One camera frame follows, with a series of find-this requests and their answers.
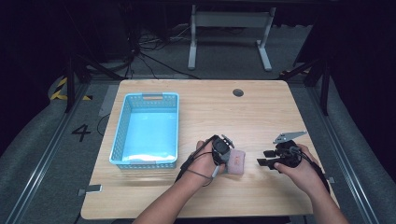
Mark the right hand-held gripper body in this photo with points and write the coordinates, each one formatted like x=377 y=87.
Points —
x=288 y=152

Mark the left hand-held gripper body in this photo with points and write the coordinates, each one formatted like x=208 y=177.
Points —
x=221 y=149

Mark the light blue plastic basket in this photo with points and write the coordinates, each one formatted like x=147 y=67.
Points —
x=148 y=130

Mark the person's left hand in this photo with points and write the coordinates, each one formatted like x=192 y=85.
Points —
x=202 y=163

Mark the person's right hand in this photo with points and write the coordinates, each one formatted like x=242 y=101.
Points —
x=300 y=174

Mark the black metal stand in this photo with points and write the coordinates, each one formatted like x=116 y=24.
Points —
x=76 y=74
x=317 y=77

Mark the small silver clamp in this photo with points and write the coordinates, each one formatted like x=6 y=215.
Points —
x=91 y=189

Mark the yellow and black floor tape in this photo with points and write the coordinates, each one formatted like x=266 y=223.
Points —
x=63 y=91

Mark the white metal table frame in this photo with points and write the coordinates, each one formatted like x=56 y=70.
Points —
x=229 y=34

